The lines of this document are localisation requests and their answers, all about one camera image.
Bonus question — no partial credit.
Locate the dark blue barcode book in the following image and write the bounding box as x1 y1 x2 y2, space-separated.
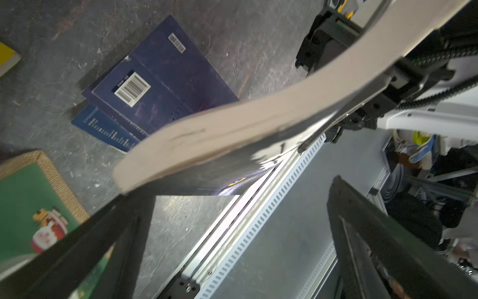
83 16 238 140

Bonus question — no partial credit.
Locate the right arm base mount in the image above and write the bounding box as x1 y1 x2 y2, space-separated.
295 7 363 75

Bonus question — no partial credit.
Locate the yellow book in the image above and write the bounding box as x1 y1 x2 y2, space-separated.
0 42 22 77

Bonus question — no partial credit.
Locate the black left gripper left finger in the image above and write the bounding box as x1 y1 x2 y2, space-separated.
1 193 155 299

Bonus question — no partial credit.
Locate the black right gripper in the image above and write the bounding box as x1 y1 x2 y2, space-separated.
324 55 454 145

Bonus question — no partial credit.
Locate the dark wolf cover book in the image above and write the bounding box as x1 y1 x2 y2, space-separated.
112 1 466 195

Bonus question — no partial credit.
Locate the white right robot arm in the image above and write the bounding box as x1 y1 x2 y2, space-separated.
333 1 478 143

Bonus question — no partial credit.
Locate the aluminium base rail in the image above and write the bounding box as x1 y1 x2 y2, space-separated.
155 135 326 299

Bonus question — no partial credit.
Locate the blue book bottom of stack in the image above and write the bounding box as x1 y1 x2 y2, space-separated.
71 104 139 153

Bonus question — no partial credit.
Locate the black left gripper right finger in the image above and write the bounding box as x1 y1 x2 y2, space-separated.
327 176 478 299

